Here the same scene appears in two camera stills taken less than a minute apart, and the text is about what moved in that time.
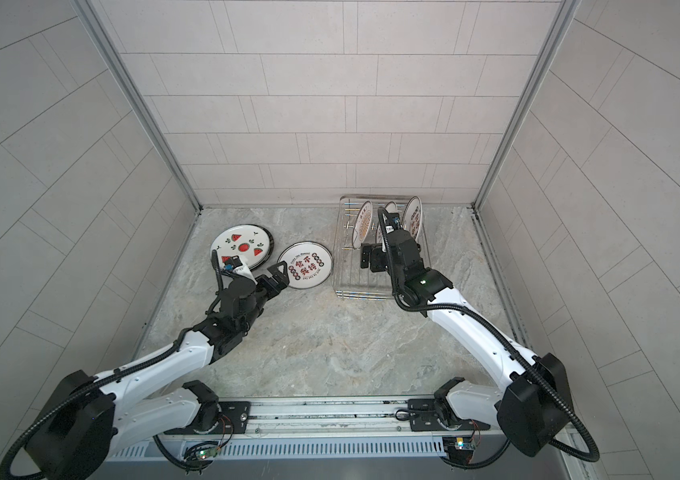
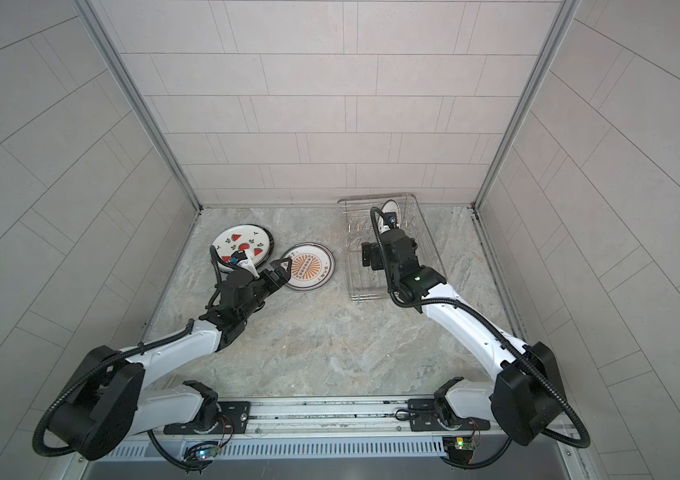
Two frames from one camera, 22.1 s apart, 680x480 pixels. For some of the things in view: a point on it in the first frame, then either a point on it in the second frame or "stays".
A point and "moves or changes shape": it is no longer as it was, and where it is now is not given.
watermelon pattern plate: [252, 243] stays
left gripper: [262, 280] stays
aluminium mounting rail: [335, 419] stays
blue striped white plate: [254, 244] moves or changes shape
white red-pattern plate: [390, 207] moves or changes shape
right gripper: [365, 254] stays
